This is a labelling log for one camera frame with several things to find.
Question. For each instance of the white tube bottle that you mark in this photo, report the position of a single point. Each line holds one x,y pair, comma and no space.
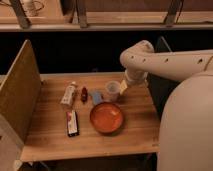
69,94

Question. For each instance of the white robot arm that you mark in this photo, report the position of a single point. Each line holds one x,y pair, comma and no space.
186,127

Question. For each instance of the orange bowl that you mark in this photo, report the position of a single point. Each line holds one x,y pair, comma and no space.
106,117

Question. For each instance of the clear plastic cup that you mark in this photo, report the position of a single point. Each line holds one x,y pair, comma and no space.
113,90

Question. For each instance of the white cup on shelf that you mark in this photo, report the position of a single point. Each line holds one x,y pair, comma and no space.
30,8

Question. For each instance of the blue sponge piece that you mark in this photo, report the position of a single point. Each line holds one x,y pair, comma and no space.
96,97

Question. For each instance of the left wooden side panel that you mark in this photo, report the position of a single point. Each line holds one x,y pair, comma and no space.
19,90

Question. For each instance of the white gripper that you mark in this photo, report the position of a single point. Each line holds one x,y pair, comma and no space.
123,86

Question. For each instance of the wooden shelf rail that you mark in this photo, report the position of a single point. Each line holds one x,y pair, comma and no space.
107,15

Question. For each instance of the right dark side panel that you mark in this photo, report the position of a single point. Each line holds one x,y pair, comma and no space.
159,87

